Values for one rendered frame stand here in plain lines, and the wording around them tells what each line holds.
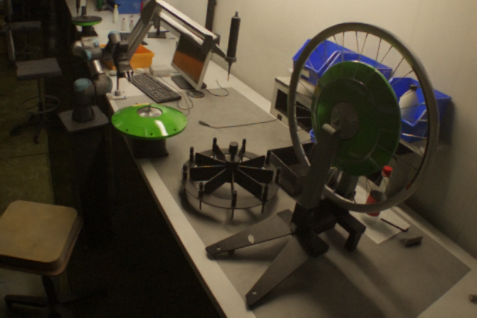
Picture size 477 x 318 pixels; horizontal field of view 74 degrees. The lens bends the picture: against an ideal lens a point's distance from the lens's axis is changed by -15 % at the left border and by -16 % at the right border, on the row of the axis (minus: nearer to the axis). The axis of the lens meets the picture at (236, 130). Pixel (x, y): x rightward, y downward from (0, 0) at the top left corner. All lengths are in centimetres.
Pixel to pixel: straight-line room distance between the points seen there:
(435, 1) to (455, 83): 32
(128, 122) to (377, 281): 105
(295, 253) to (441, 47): 93
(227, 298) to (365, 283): 42
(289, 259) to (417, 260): 49
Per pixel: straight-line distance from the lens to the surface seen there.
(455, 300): 128
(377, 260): 126
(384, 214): 147
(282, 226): 112
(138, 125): 141
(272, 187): 130
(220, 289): 103
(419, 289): 124
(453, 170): 149
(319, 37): 106
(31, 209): 179
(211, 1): 294
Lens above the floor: 171
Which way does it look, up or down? 26 degrees down
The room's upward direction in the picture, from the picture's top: 8 degrees clockwise
